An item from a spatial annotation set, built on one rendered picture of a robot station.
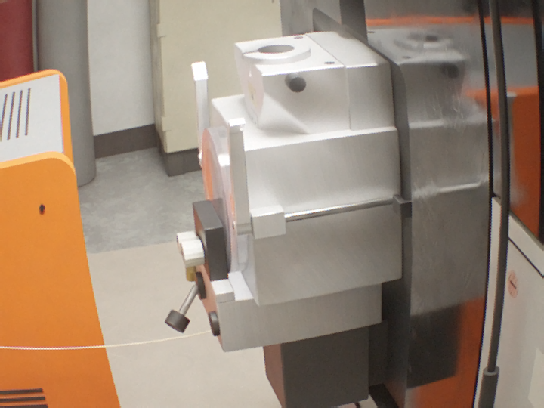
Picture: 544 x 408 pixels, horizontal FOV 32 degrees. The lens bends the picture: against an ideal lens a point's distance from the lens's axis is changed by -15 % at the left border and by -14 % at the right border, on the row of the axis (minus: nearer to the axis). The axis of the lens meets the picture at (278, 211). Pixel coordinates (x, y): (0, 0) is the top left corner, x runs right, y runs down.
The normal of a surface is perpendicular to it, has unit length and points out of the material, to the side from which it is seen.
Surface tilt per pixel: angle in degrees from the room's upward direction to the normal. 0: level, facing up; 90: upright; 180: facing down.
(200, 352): 0
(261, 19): 90
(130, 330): 0
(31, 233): 90
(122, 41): 90
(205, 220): 0
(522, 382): 90
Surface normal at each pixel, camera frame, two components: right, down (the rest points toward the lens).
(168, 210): -0.07, -0.91
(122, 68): 0.24, 0.38
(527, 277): -0.97, 0.15
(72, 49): 0.59, 0.29
